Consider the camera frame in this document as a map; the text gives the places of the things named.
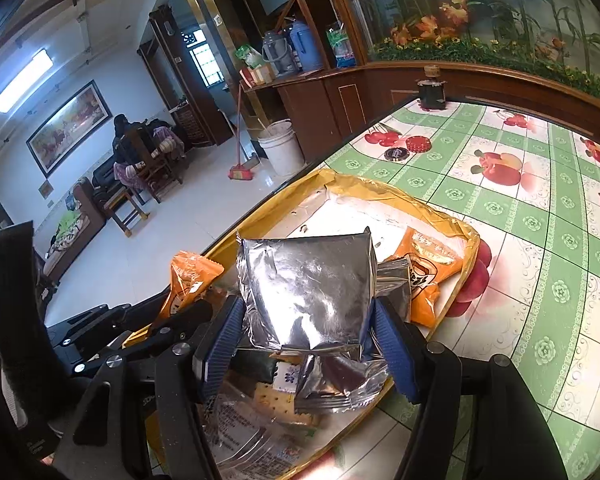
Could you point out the white plastic bucket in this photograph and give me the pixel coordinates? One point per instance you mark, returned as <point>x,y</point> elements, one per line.
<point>282,152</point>

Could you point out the green blue plastic packet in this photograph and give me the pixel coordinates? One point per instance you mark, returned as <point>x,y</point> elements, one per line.
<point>341,47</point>

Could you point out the orange label cracker packet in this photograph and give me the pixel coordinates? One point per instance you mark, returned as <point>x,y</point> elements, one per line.
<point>245,440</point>

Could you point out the orange snack packet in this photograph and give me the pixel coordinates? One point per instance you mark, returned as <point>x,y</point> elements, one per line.
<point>190,280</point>
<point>430,255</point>

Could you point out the wooden stool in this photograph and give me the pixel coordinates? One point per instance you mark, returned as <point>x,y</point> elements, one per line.
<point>120,200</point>

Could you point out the brown sofa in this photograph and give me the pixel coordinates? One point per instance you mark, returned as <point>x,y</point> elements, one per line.
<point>87,220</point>

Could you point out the green white bag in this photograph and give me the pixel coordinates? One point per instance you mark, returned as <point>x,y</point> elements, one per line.
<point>249,56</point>

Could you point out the glass artificial flower display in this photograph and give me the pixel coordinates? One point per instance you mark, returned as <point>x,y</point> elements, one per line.
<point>480,10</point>

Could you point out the green cloth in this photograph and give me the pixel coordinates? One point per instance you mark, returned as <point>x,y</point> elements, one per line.
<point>69,222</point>

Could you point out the red bottle cap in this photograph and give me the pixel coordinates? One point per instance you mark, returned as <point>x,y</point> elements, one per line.
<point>418,144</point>

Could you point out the framed wall picture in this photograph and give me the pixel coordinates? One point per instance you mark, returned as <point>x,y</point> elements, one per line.
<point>70,125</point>

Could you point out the white foam tray yellow tape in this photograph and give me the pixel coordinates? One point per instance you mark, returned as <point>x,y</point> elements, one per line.
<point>340,210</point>

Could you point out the dark wooden door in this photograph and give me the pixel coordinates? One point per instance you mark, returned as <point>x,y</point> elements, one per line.
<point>200,110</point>

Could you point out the dark glass jar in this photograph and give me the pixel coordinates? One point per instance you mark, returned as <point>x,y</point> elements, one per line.
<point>431,92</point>

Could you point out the ceiling tube light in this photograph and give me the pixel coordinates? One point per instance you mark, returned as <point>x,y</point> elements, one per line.
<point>22,80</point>

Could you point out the barred window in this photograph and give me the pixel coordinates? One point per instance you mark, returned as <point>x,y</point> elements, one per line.
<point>205,60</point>

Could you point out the black sofa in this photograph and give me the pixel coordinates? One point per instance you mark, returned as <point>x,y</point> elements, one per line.
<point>105,175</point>

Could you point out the white blue candy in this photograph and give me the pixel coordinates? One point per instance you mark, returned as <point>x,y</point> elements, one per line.
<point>286,376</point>

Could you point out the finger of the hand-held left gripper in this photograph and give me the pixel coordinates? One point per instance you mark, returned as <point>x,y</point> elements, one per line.
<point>170,330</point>
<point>105,317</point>

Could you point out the silver foil snack packet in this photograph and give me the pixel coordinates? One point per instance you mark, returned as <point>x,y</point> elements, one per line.
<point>305,290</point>
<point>395,280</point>
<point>335,380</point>

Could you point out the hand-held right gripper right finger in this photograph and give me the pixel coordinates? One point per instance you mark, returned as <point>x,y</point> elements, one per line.
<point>395,355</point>

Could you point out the dark green snack packet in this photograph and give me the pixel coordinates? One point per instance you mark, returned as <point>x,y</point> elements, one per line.
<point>252,365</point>

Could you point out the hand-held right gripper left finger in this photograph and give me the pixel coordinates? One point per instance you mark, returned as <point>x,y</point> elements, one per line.
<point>220,350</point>

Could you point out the red white box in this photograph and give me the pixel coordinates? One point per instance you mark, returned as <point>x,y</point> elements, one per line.
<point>259,75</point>

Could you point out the red broom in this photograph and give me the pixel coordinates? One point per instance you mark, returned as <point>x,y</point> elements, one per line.
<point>242,174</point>

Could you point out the blue thermos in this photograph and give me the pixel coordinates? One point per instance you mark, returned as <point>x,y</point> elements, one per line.
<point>306,47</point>

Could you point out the grey thermos jug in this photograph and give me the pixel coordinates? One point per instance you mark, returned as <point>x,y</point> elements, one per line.
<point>277,55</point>

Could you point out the wooden chair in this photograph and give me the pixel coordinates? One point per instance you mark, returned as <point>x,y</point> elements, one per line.
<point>150,170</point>

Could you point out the wooden base cabinet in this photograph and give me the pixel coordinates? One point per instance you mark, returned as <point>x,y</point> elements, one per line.
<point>330,105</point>

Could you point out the black bottle cap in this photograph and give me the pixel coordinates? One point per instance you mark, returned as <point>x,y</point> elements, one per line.
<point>394,153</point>

